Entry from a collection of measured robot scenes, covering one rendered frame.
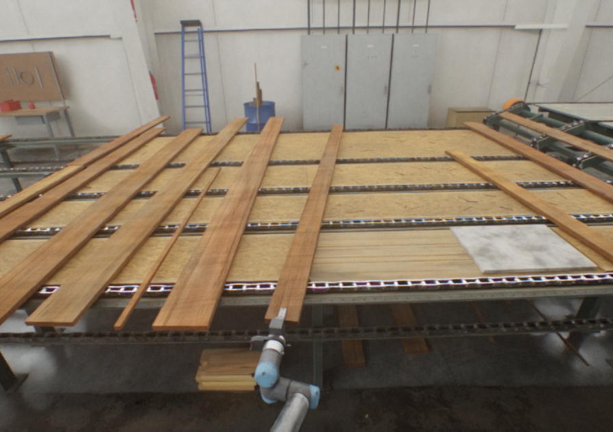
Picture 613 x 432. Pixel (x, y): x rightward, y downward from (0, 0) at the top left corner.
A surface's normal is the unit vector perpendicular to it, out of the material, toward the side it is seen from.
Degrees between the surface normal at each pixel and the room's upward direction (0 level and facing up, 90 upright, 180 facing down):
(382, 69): 90
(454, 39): 86
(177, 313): 0
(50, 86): 90
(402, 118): 90
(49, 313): 0
